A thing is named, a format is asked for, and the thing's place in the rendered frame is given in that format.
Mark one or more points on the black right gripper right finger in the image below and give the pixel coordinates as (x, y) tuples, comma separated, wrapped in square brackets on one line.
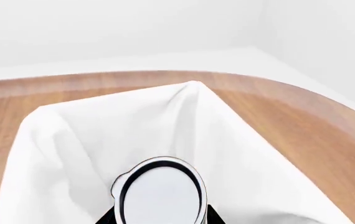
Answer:
[(215, 215)]

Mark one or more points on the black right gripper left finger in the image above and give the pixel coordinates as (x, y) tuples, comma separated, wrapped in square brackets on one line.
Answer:
[(107, 218)]

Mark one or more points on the white cloth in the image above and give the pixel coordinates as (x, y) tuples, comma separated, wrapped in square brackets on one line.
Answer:
[(71, 151)]

